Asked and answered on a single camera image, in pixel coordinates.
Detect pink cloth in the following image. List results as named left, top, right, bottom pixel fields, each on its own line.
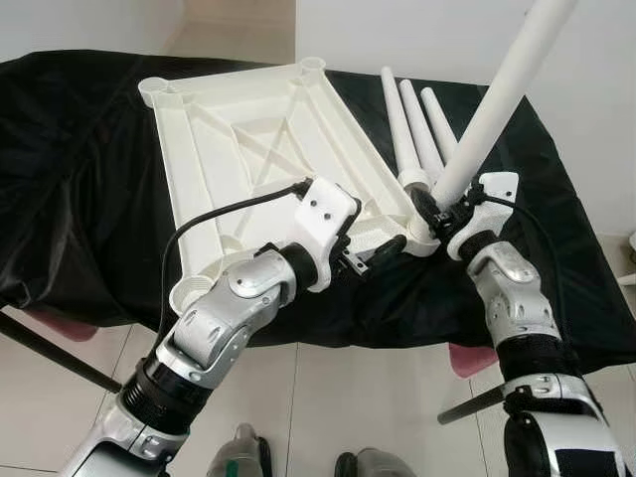
left=449, top=343, right=500, bottom=379
left=20, top=308, right=100, bottom=344

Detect grey robot left foot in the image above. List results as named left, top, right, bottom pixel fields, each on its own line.
left=204, top=424, right=271, bottom=477

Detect black tablecloth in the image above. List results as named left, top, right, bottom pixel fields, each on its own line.
left=0, top=50, right=636, bottom=374

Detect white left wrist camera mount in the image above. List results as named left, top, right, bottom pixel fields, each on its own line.
left=293, top=179, right=361, bottom=291

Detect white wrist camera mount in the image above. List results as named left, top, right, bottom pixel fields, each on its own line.
left=447, top=172, right=520, bottom=259
left=293, top=179, right=361, bottom=291

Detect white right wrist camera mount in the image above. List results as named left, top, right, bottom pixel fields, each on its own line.
left=447, top=172, right=520, bottom=259

